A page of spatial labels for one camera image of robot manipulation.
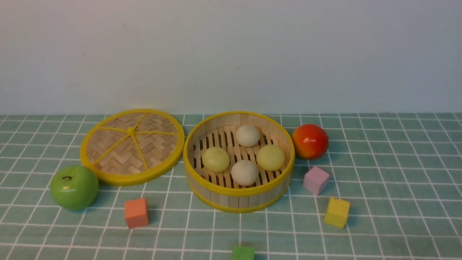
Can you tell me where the white bun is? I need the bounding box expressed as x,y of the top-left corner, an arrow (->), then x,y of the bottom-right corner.
235,125 -> 260,147
231,160 -> 259,186

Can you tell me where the yellow-green bun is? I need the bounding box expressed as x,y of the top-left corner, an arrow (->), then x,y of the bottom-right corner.
256,145 -> 285,171
202,147 -> 230,172

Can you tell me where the bamboo steamer tray yellow rim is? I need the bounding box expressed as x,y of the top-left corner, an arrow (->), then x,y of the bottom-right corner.
183,111 -> 295,213

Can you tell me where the woven bamboo steamer lid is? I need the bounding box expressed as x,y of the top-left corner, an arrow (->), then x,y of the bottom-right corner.
80,109 -> 186,186

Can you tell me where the red orange pomegranate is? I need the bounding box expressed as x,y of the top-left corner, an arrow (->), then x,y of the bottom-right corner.
292,124 -> 329,160

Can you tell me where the pink foam cube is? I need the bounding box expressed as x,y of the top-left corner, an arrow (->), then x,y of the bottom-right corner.
302,166 -> 330,196

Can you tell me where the green foam cube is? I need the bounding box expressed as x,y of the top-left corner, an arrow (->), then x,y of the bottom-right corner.
232,246 -> 255,260

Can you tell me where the orange foam cube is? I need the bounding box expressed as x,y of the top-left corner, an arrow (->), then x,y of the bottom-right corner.
125,198 -> 149,229

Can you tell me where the yellow foam cube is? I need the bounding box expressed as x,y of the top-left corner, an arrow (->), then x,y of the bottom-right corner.
324,197 -> 351,229

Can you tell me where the green apple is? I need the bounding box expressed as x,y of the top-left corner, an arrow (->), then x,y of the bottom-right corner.
49,165 -> 99,211

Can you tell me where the green checkered tablecloth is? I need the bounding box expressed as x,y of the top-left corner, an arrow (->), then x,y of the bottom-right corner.
0,113 -> 462,260

